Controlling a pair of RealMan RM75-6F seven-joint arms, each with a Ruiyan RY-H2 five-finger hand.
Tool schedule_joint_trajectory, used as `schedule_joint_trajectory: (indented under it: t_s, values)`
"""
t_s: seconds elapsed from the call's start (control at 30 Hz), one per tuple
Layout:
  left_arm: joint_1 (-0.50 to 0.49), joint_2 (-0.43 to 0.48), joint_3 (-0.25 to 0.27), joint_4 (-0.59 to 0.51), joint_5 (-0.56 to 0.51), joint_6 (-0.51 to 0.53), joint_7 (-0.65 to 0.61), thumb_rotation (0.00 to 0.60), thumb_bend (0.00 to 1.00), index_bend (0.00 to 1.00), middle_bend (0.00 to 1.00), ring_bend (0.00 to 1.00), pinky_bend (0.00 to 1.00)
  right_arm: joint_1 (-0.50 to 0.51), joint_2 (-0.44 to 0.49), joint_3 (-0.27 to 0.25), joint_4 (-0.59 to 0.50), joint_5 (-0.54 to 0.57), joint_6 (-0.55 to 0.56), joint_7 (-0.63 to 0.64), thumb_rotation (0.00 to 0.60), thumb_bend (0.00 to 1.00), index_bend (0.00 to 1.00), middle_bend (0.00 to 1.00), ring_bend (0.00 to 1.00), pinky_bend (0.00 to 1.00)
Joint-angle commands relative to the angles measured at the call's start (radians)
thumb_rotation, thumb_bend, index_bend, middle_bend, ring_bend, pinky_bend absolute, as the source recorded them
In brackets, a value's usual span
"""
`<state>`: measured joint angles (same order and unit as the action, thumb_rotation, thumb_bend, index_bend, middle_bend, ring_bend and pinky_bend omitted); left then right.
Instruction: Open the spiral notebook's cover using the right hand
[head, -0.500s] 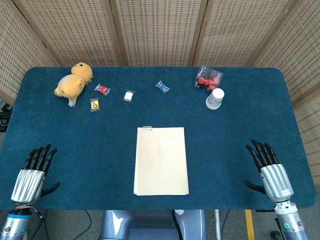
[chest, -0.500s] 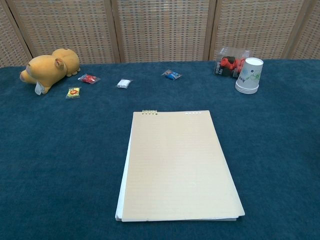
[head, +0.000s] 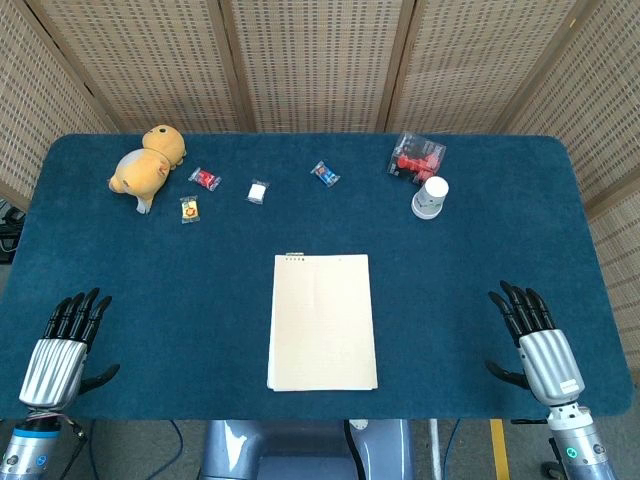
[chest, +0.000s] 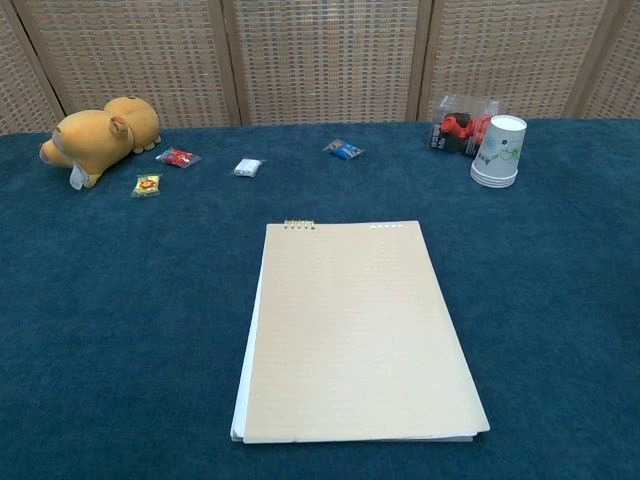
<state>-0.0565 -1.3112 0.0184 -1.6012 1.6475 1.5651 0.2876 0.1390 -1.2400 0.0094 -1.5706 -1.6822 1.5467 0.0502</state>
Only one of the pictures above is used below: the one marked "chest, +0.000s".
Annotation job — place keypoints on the dark blue table cloth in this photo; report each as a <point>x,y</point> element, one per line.
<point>125,300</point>

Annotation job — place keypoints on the white wrapped candy packet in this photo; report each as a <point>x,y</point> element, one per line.
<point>247,168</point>

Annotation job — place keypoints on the tan cover spiral notebook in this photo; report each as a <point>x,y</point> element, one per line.
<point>350,325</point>

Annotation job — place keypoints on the woven wooden folding screen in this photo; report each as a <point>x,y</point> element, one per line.
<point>320,60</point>

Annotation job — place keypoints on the clear bag red objects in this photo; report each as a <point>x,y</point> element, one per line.
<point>452,127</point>

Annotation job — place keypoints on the yellow wrapped candy packet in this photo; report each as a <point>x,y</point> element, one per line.
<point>146,185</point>

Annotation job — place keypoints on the blue wrapped candy packet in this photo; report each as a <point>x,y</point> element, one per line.
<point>344,150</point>

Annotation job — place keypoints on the white paper cup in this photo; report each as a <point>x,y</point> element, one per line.
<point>497,155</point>

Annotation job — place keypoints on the red wrapped candy packet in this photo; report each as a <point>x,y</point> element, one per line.
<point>176,158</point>

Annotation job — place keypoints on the yellow plush bear toy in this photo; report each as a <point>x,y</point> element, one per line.
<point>95,135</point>

